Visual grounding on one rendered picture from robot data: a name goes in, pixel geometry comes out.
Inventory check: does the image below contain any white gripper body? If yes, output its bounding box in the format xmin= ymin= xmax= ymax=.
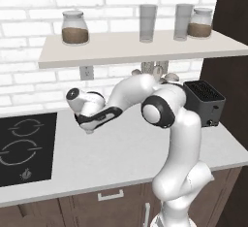
xmin=78 ymin=121 xmax=100 ymax=136

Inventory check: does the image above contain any white cupboard door handle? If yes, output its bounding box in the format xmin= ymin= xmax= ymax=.
xmin=142 ymin=202 xmax=151 ymax=227

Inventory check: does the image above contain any white drawer handle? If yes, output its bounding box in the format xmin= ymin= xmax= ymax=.
xmin=97 ymin=188 xmax=125 ymax=203

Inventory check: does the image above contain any black hob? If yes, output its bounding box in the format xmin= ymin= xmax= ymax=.
xmin=0 ymin=112 xmax=58 ymax=188

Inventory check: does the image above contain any glass jar with brown contents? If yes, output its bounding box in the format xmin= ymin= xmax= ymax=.
xmin=61 ymin=10 xmax=90 ymax=47
xmin=187 ymin=7 xmax=214 ymax=40

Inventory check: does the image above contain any brown cupboard door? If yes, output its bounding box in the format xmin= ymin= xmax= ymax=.
xmin=0 ymin=197 xmax=68 ymax=227
xmin=190 ymin=167 xmax=243 ymax=227
xmin=141 ymin=181 xmax=165 ymax=227

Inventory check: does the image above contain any beige wall shelf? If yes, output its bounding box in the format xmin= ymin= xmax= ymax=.
xmin=38 ymin=29 xmax=248 ymax=70

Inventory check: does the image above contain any speckled grey pot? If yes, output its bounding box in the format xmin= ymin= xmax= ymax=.
xmin=140 ymin=60 xmax=170 ymax=77

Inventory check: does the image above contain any tall dark brown cabinet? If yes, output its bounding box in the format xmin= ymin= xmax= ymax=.
xmin=199 ymin=0 xmax=248 ymax=227

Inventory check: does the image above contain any black toaster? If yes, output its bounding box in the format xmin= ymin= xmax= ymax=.
xmin=182 ymin=80 xmax=227 ymax=129

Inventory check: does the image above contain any brown drawer front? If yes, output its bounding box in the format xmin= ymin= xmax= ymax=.
xmin=68 ymin=182 xmax=145 ymax=227

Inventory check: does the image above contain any clear drinking glass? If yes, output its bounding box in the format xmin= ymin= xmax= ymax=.
xmin=172 ymin=3 xmax=195 ymax=42
xmin=139 ymin=4 xmax=159 ymax=44

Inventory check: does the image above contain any white wall outlet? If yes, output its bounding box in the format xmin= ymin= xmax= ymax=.
xmin=78 ymin=65 xmax=95 ymax=81

